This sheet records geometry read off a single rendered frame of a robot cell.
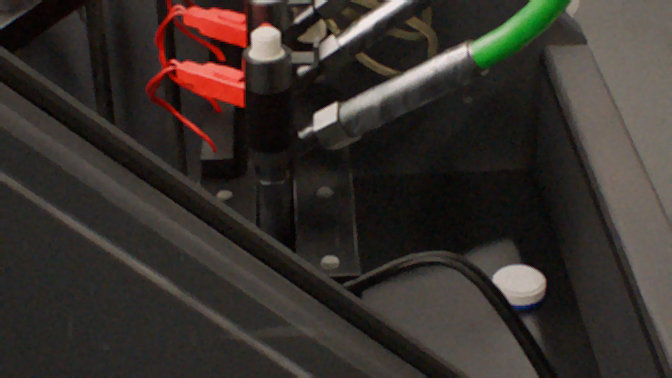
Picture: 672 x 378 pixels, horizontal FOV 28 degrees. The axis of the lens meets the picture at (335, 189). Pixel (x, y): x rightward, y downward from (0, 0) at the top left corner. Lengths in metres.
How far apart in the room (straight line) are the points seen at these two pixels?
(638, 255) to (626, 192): 0.08
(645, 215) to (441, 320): 0.18
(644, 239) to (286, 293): 0.48
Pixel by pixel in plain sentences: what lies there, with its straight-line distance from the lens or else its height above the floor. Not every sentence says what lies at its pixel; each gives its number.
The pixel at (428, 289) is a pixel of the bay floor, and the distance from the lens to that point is 1.03.
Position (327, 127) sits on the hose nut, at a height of 1.11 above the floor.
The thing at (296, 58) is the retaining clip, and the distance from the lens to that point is 0.77.
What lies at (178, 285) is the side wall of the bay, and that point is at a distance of 0.43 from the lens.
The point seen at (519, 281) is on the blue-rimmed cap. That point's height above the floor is 0.85.
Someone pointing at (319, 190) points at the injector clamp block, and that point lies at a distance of 0.86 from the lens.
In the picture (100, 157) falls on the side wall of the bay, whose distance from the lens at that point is 0.42.
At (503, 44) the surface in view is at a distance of 0.62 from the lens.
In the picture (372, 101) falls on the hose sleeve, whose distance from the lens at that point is 0.66.
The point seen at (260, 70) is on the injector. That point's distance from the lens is 0.76.
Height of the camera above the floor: 1.44
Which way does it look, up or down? 32 degrees down
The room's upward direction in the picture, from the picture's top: 1 degrees counter-clockwise
